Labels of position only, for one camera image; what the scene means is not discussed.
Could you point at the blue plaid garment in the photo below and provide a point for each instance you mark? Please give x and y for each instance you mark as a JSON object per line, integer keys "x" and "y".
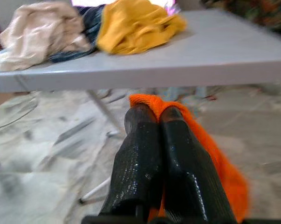
{"x": 91, "y": 25}

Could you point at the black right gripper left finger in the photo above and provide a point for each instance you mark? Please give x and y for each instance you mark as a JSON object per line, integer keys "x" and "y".
{"x": 138, "y": 163}

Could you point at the cream garment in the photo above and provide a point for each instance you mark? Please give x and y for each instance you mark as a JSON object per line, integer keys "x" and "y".
{"x": 37, "y": 35}

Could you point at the yellow garment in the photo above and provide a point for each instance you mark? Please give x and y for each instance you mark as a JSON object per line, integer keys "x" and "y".
{"x": 135, "y": 28}

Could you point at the white folding table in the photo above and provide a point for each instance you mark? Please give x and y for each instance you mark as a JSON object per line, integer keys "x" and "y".
{"x": 212, "y": 58}

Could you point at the orange shirt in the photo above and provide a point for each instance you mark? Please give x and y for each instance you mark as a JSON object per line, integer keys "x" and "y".
{"x": 224, "y": 168}

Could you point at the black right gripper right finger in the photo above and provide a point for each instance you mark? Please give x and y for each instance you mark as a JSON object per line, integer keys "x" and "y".
{"x": 189, "y": 177}

